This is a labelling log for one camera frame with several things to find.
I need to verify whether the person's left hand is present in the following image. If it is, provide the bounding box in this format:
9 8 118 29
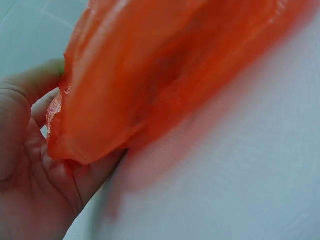
0 58 129 240

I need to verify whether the orange plastic bag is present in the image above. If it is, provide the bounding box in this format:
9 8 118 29
45 0 301 166

